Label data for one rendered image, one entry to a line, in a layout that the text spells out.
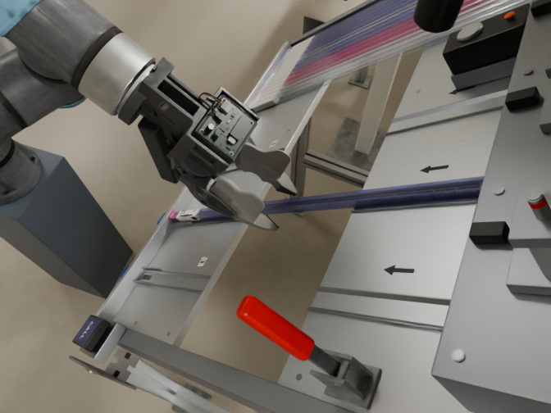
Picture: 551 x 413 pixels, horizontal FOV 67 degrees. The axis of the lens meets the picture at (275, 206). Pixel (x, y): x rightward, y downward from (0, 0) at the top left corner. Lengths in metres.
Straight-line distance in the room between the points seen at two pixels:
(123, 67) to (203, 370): 0.30
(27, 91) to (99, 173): 1.24
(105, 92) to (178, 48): 1.73
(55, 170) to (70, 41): 0.67
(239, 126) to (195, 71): 1.60
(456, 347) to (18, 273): 1.55
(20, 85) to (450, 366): 0.48
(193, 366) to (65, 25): 0.34
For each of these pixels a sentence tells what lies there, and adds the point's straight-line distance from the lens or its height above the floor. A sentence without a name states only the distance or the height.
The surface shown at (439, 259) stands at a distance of 0.34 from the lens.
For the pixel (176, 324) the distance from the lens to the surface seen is 0.53.
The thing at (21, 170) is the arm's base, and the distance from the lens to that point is 1.06.
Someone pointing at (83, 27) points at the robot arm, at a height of 1.09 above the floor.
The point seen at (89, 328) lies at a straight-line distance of 0.61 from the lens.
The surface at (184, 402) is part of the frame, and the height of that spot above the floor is 0.32.
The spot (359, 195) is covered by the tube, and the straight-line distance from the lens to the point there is 0.42.
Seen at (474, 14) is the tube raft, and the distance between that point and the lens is 0.59.
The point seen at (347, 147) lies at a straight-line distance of 1.71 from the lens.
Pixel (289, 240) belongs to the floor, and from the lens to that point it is 1.49.
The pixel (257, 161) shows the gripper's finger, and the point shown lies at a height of 0.94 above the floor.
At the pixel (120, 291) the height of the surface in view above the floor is 0.73.
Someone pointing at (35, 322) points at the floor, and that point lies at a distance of 1.58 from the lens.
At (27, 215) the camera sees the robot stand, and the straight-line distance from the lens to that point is 1.07.
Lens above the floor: 1.34
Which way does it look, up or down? 60 degrees down
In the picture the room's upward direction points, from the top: straight up
